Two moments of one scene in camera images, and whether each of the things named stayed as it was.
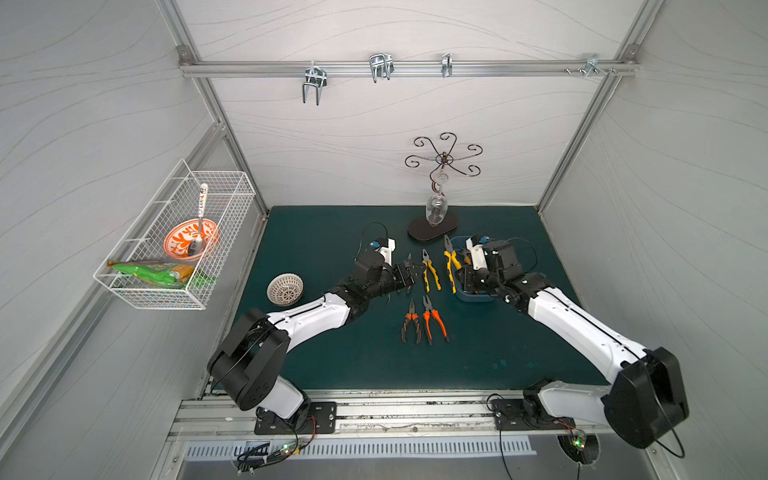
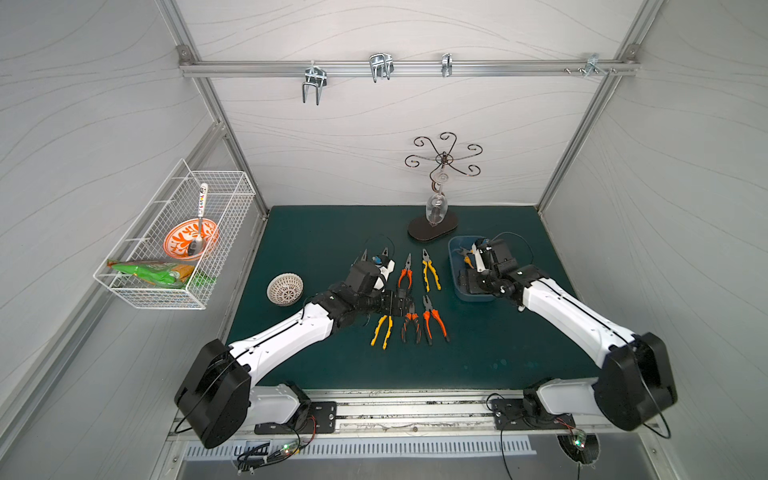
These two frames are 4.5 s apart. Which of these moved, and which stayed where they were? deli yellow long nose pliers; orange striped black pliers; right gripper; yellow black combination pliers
Moved: deli yellow long nose pliers
Stayed: orange striped black pliers; yellow black combination pliers; right gripper
